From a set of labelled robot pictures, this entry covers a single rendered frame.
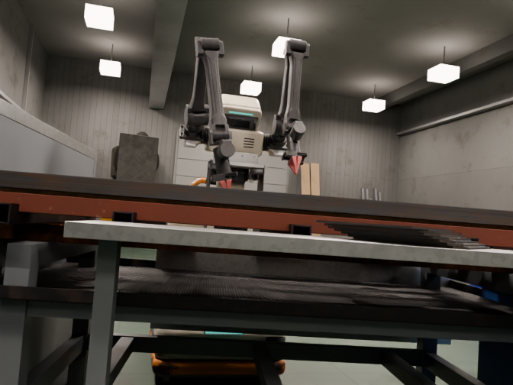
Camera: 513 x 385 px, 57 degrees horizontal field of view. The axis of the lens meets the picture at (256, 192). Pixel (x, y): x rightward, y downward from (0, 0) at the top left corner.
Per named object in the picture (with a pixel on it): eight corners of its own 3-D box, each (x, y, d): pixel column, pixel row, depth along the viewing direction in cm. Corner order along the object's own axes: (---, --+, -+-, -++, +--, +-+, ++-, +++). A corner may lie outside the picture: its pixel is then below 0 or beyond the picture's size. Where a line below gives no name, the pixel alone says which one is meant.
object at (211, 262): (450, 344, 208) (455, 264, 210) (150, 328, 197) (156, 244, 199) (446, 342, 212) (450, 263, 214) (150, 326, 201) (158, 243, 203)
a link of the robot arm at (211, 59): (220, 44, 199) (193, 43, 195) (223, 37, 193) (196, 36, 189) (231, 143, 192) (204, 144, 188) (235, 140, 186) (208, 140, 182)
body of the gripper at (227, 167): (238, 176, 184) (235, 156, 184) (211, 179, 183) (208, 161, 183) (237, 177, 190) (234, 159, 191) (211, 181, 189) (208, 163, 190)
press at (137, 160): (151, 243, 1206) (160, 137, 1222) (152, 247, 1086) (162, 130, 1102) (93, 240, 1174) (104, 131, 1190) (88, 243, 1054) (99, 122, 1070)
